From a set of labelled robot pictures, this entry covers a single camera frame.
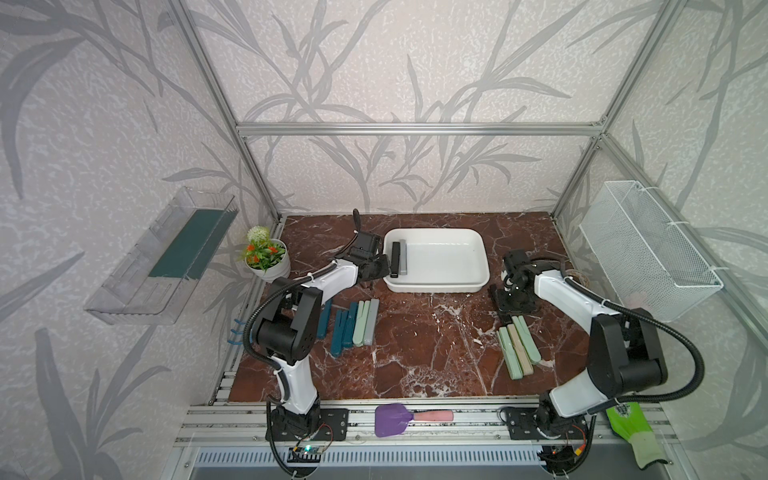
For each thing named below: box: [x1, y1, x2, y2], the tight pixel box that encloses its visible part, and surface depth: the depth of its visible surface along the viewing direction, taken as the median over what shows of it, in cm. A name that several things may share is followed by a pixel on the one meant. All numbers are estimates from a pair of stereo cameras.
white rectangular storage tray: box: [383, 227, 490, 293], surface depth 110 cm
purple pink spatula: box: [375, 403, 454, 438], surface depth 75 cm
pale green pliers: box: [511, 315, 542, 363], surface depth 88 cm
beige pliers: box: [507, 324, 534, 376], surface depth 85 cm
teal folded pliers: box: [342, 301, 359, 348], surface depth 91 cm
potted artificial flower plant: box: [244, 225, 291, 283], surface depth 93 cm
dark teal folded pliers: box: [331, 309, 353, 358], surface depth 90 cm
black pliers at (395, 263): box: [390, 241, 401, 278], surface depth 106 cm
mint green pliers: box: [496, 326, 523, 380], surface depth 84 cm
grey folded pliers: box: [363, 298, 380, 346], surface depth 91 cm
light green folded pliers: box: [352, 300, 370, 347], surface depth 91 cm
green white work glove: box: [606, 402, 668, 470], surface depth 74 cm
